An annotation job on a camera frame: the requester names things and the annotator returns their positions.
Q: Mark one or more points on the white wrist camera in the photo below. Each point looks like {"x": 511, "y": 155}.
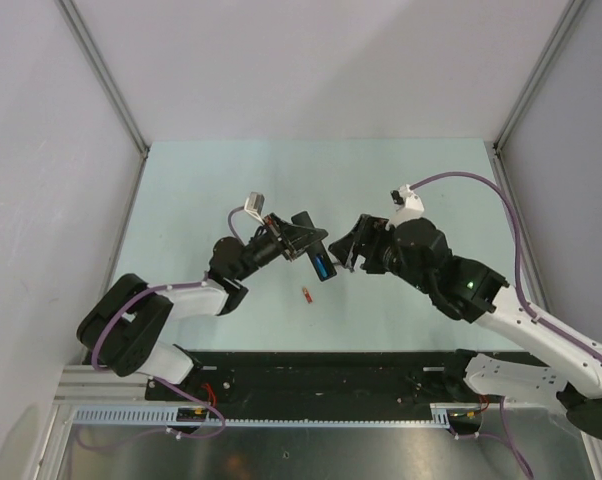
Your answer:
{"x": 408, "y": 206}
{"x": 253, "y": 206}

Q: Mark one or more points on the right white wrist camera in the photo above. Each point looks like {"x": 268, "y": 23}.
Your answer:
{"x": 408, "y": 206}

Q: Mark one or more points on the blue battery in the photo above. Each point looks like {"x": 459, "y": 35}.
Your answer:
{"x": 321, "y": 268}

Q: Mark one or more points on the aluminium frame post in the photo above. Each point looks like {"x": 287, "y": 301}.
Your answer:
{"x": 86, "y": 42}
{"x": 556, "y": 43}

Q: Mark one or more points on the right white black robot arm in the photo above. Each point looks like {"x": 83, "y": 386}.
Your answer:
{"x": 465, "y": 289}

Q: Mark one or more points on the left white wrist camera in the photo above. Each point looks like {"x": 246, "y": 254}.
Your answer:
{"x": 253, "y": 206}

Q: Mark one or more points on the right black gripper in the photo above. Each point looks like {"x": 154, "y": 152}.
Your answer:
{"x": 368, "y": 231}

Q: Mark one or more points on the grey slotted cable duct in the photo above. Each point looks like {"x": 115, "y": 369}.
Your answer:
{"x": 186, "y": 416}

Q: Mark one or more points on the black remote control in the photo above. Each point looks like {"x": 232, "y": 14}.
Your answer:
{"x": 317, "y": 248}

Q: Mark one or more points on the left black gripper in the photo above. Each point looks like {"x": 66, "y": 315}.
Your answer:
{"x": 293, "y": 238}

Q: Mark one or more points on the red battery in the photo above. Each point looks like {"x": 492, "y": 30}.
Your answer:
{"x": 307, "y": 295}

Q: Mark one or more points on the right aluminium frame post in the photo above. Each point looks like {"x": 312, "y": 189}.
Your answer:
{"x": 556, "y": 43}

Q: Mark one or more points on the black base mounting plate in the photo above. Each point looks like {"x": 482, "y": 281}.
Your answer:
{"x": 426, "y": 376}

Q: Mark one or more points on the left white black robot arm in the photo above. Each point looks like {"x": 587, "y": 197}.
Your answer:
{"x": 122, "y": 330}

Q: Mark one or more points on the left aluminium frame post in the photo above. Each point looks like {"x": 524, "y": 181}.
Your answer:
{"x": 86, "y": 42}

